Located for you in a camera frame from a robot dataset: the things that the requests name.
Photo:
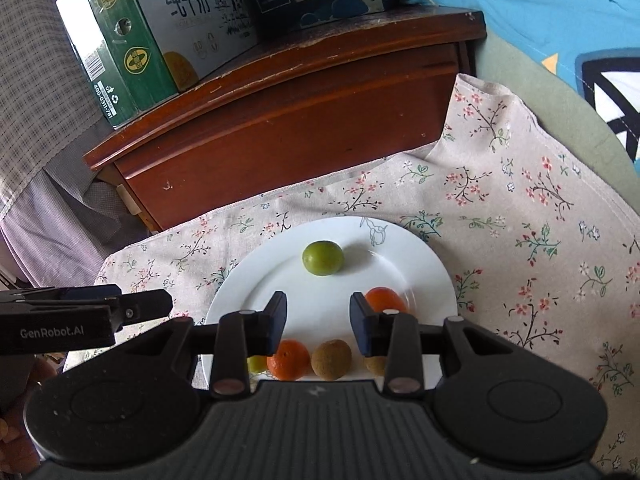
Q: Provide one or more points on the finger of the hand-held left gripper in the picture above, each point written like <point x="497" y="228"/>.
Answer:
<point x="145" y="305"/>
<point x="92" y="291"/>

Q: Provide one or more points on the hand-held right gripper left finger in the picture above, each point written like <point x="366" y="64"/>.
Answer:
<point x="276" y="322"/>

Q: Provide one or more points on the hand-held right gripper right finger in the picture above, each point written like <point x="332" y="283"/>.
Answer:
<point x="360" y="325"/>

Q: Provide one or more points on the orange mandarin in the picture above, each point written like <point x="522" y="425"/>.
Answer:
<point x="387" y="300"/>
<point x="290" y="360"/>

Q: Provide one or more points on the tan round fruit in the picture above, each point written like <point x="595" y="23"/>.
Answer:
<point x="331" y="358"/>
<point x="375" y="365"/>

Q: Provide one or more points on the green plum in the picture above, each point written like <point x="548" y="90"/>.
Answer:
<point x="322" y="258"/>
<point x="256" y="364"/>

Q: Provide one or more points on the white plate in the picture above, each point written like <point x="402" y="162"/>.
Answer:
<point x="280" y="270"/>

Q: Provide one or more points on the person's left hand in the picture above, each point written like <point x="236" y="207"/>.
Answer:
<point x="15" y="435"/>

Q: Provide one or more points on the purple checked cloth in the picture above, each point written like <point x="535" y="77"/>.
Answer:
<point x="45" y="240"/>

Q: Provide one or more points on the grey blue cloth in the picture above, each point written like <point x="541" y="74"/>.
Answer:
<point x="100" y="200"/>

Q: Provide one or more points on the floral tablecloth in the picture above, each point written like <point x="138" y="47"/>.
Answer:
<point x="525" y="235"/>

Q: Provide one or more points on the brown wooden cabinet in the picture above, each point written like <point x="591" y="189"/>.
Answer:
<point x="300" y="110"/>

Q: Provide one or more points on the white checked lace cloth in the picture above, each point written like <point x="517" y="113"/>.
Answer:
<point x="35" y="85"/>

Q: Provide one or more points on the green white carton box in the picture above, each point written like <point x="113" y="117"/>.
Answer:
<point x="165" y="35"/>

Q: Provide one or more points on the blue printed quilt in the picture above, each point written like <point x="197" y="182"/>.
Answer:
<point x="525" y="10"/>

